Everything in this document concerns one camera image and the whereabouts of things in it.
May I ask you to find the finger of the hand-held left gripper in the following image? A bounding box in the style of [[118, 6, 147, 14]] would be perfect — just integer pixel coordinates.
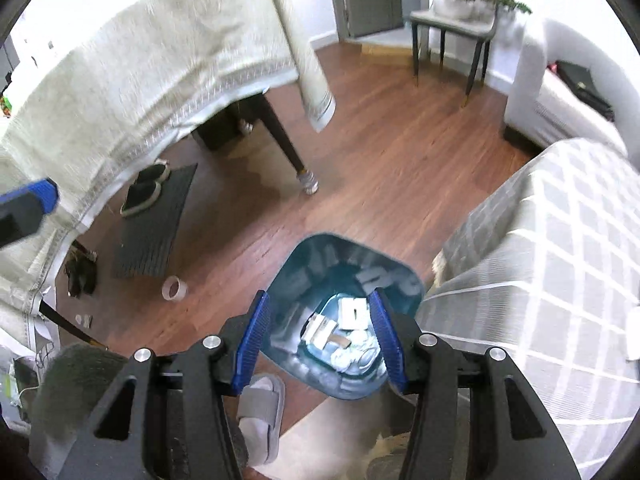
[[0, 178, 60, 248]]

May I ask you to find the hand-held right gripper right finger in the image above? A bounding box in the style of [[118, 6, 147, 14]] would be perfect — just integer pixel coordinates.
[[368, 287, 583, 480]]

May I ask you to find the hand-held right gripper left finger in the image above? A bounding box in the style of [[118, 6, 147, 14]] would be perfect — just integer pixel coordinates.
[[57, 290, 273, 480]]

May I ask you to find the white carton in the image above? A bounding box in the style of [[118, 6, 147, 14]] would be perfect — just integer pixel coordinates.
[[337, 297, 371, 331]]

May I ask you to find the cardboard box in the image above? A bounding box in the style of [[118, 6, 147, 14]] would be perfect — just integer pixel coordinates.
[[306, 312, 353, 352]]

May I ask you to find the blue trash bin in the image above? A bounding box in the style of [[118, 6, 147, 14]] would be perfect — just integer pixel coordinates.
[[264, 232, 427, 401]]

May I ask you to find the grey slipper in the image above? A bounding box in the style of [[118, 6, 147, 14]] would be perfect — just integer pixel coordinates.
[[236, 374, 287, 466]]

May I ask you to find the black cloth bundle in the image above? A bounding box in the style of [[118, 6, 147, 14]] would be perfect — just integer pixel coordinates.
[[65, 255, 98, 297]]

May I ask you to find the clear tape roll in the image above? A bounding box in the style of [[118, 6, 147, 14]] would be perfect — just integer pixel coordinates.
[[161, 276, 188, 303]]

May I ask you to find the dark slip-on shoe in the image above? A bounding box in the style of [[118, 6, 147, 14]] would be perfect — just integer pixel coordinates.
[[135, 160, 172, 187], [120, 180, 163, 218]]

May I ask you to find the beige floor rug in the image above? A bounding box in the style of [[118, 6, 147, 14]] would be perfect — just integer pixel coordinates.
[[250, 395, 416, 480]]

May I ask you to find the dark ribbed floor mat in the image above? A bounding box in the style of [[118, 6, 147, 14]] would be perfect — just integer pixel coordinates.
[[110, 162, 200, 280]]

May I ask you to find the dark wooden table leg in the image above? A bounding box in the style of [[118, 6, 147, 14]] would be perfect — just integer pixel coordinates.
[[247, 92, 321, 196], [37, 300, 108, 351]]

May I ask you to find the beige patterned tablecloth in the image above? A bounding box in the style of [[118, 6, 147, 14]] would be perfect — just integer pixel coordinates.
[[0, 0, 336, 341]]

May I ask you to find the grey checked tablecloth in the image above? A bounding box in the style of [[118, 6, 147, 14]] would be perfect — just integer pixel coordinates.
[[415, 137, 640, 480]]

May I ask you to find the dark storage box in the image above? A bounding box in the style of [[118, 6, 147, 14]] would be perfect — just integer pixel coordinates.
[[192, 105, 253, 152]]

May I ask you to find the grey armchair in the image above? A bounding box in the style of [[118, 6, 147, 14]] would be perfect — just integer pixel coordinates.
[[502, 17, 631, 158]]

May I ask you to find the black bag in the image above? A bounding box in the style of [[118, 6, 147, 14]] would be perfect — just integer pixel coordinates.
[[554, 60, 616, 122]]

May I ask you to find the grey dining chair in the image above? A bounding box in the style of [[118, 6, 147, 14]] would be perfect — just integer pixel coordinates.
[[410, 0, 501, 108]]

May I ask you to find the grey door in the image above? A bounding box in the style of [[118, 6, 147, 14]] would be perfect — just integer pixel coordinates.
[[325, 0, 431, 43]]

